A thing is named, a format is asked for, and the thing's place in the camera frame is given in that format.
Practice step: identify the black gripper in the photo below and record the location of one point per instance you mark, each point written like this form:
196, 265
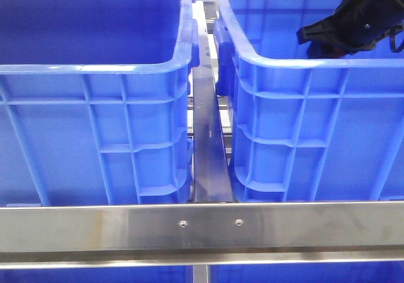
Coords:
356, 24

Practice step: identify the red round button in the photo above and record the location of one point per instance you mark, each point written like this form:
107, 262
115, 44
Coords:
339, 51

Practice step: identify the blue crate at left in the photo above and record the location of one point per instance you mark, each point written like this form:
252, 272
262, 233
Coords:
94, 100

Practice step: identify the large blue plastic crate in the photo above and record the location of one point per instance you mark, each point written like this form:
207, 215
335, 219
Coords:
307, 129

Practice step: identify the blue crate lower shelf right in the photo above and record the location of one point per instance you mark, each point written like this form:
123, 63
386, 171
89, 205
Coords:
309, 272

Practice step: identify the blue crate shelf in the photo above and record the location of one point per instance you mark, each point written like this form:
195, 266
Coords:
309, 272
124, 274

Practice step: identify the blue crate lower shelf left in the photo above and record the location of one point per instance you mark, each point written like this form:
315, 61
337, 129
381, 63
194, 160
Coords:
124, 274

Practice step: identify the steel rack frame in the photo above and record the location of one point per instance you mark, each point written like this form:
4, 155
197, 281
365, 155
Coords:
211, 230

